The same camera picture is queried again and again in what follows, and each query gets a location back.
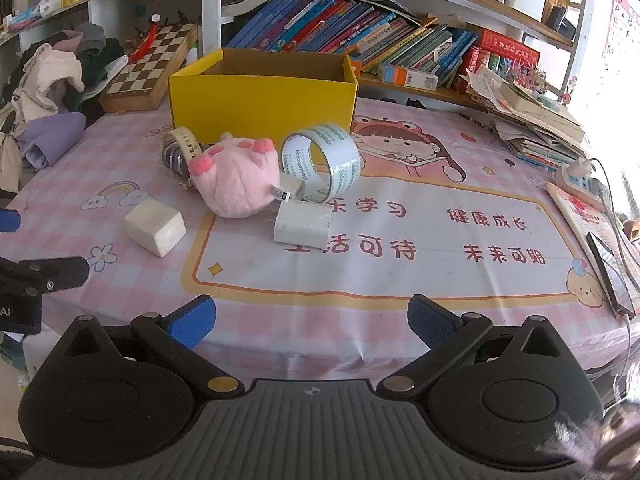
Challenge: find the stack of books and papers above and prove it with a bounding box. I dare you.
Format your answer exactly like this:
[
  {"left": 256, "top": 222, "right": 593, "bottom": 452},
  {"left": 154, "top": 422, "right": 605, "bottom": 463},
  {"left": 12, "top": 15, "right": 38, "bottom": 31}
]
[{"left": 467, "top": 67, "right": 588, "bottom": 171}]

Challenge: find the white eraser block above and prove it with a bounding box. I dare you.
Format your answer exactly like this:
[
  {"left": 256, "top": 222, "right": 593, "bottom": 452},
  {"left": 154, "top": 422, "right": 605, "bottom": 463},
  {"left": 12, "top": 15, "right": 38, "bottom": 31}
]
[{"left": 124, "top": 197, "right": 187, "bottom": 258}]

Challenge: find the blue-grey toy car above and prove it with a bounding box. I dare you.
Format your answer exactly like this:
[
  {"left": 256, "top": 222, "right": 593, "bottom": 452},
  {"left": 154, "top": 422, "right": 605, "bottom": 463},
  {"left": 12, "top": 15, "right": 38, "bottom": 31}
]
[{"left": 160, "top": 126, "right": 204, "bottom": 171}]

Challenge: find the row of colourful books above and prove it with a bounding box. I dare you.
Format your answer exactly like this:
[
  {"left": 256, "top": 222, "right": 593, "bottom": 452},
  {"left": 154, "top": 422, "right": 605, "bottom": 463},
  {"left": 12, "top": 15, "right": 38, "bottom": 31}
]
[{"left": 222, "top": 0, "right": 478, "bottom": 86}]

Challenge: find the orange white small box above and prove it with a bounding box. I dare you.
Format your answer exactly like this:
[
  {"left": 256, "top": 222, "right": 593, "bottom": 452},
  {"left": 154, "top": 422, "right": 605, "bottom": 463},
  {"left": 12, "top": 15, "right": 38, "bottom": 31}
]
[{"left": 377, "top": 62, "right": 440, "bottom": 92}]

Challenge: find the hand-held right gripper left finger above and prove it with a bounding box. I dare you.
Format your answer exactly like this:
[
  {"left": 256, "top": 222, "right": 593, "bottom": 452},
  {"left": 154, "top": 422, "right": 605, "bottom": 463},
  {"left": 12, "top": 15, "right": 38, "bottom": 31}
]
[{"left": 45, "top": 295, "right": 246, "bottom": 397}]

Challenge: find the red box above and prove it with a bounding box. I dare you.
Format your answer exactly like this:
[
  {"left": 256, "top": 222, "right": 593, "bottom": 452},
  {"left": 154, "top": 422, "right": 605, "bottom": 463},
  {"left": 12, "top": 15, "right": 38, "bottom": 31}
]
[{"left": 472, "top": 27, "right": 541, "bottom": 78}]

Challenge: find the wooden chessboard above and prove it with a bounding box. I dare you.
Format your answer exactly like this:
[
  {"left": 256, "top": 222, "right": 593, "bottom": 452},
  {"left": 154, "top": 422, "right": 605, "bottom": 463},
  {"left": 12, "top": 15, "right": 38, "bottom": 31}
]
[{"left": 98, "top": 22, "right": 198, "bottom": 112}]

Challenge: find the pink plush toy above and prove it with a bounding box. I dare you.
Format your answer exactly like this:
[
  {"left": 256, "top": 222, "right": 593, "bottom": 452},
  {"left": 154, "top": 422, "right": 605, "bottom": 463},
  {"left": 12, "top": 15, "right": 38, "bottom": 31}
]
[{"left": 189, "top": 131, "right": 281, "bottom": 219}]

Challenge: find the black small box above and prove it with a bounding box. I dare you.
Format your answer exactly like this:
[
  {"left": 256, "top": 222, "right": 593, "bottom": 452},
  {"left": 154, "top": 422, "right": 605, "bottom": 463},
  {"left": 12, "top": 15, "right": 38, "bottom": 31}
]
[{"left": 545, "top": 6, "right": 577, "bottom": 40}]

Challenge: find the wall poster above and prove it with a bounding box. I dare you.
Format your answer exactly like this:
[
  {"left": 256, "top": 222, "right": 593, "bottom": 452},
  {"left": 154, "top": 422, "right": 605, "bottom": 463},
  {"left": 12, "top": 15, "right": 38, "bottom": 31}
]
[{"left": 597, "top": 0, "right": 640, "bottom": 93}]

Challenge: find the clear tape roll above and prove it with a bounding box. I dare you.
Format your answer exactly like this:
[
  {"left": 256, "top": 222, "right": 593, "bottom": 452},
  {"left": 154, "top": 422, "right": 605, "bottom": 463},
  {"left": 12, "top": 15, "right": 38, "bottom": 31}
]
[{"left": 279, "top": 122, "right": 362, "bottom": 203}]

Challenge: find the pink booklet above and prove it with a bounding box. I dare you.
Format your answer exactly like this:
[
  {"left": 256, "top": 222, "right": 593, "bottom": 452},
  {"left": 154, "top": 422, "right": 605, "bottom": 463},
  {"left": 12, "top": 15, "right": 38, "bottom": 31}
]
[{"left": 544, "top": 181, "right": 640, "bottom": 311}]

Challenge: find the black smartphone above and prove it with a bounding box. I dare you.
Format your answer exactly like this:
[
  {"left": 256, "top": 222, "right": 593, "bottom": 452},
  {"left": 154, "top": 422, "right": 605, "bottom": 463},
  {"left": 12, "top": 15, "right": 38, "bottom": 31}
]
[{"left": 585, "top": 231, "right": 637, "bottom": 318}]

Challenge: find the cream garment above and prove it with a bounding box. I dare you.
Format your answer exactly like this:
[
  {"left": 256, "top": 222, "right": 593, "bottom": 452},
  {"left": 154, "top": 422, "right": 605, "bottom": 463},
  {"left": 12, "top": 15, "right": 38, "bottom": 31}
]
[{"left": 12, "top": 42, "right": 86, "bottom": 126}]

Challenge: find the white charger plug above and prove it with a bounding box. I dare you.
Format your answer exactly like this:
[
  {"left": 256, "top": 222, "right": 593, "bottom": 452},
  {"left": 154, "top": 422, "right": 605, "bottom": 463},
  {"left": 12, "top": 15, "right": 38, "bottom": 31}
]
[{"left": 273, "top": 200, "right": 333, "bottom": 248}]

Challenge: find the dark garment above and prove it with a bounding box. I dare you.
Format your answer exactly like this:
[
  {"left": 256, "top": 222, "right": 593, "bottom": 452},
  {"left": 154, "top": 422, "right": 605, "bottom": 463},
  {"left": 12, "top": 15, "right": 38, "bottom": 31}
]
[{"left": 75, "top": 22, "right": 132, "bottom": 106}]

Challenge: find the yellow cardboard box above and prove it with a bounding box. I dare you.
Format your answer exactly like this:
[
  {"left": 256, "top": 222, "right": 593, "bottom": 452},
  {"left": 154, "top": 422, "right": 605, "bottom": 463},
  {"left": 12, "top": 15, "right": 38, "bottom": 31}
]
[{"left": 168, "top": 48, "right": 360, "bottom": 143}]

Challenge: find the lilac garment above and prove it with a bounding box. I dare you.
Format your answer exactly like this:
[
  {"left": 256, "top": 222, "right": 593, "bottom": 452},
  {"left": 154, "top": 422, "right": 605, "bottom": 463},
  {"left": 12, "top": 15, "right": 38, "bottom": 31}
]
[{"left": 17, "top": 112, "right": 87, "bottom": 168}]

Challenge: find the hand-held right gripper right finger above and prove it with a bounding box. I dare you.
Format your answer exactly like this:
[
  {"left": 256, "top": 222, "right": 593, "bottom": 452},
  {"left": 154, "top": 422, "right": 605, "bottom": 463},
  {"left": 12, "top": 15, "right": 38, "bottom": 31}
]
[{"left": 376, "top": 295, "right": 576, "bottom": 397}]

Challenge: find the grey fuzzy fabric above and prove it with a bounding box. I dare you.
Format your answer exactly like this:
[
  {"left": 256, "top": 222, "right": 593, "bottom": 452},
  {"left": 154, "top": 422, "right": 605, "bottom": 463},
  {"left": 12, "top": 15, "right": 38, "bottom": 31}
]
[{"left": 535, "top": 400, "right": 640, "bottom": 468}]

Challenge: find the white power strip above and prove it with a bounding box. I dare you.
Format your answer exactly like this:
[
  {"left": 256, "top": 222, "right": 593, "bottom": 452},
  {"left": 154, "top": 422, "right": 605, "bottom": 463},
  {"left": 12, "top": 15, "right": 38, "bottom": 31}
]
[{"left": 552, "top": 157, "right": 611, "bottom": 206}]

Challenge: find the pink printed desktop cloth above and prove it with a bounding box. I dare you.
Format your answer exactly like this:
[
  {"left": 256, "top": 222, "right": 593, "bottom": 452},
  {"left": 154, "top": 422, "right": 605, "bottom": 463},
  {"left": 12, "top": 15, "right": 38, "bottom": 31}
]
[{"left": 0, "top": 95, "right": 640, "bottom": 396}]

